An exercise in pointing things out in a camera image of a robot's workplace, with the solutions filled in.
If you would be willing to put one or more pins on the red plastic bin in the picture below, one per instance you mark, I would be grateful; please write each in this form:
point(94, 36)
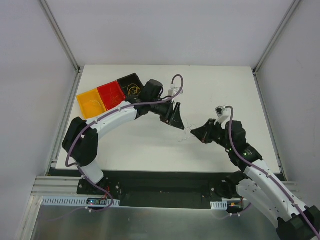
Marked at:
point(111, 95)

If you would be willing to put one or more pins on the yellow plastic bin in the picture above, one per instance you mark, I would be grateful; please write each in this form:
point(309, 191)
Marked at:
point(91, 104)

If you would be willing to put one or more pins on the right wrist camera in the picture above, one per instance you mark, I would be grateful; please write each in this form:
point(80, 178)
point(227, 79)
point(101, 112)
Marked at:
point(222, 114)

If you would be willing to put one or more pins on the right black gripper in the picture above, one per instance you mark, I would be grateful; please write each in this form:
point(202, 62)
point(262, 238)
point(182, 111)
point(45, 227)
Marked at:
point(211, 131)

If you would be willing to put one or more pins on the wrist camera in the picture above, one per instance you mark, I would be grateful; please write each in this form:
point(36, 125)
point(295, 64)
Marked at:
point(222, 114)
point(175, 91)

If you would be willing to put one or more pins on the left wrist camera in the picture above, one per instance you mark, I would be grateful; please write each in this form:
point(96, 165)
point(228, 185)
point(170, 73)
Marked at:
point(175, 91)

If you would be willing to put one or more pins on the black plastic bin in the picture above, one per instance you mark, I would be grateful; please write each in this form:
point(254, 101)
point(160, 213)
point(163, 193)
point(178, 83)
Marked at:
point(130, 85)

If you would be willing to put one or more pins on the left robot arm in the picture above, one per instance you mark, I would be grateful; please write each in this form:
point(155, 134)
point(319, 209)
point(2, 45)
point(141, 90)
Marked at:
point(82, 137)

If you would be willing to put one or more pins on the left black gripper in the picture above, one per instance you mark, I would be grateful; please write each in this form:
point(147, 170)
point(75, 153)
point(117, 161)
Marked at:
point(170, 113)

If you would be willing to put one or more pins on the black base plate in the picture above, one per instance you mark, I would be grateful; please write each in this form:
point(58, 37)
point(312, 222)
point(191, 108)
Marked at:
point(147, 189)

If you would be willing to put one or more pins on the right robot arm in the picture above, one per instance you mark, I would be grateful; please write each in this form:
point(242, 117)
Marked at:
point(255, 182)

